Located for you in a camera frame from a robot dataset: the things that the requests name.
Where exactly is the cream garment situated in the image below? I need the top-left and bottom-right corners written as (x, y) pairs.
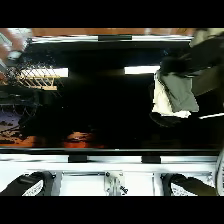
top-left (151, 73), bottom-right (193, 120)

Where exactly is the black garment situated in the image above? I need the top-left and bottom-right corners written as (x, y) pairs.
top-left (159, 55), bottom-right (190, 76)
top-left (148, 111), bottom-right (183, 129)

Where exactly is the grey garment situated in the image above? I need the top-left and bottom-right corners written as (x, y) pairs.
top-left (158, 70), bottom-right (200, 114)

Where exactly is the heap of clothes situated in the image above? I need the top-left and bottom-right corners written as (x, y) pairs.
top-left (187, 28), bottom-right (224, 110)

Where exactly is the silver frame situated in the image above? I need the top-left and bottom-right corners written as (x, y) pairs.
top-left (0, 34), bottom-right (224, 197)

